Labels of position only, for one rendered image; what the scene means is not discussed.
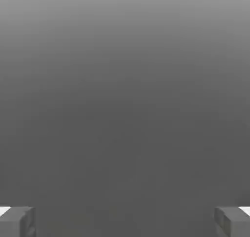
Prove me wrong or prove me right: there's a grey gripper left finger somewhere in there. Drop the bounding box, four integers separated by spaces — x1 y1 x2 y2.
0 206 37 237

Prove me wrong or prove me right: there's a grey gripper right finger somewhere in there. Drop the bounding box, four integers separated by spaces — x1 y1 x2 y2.
213 206 250 237

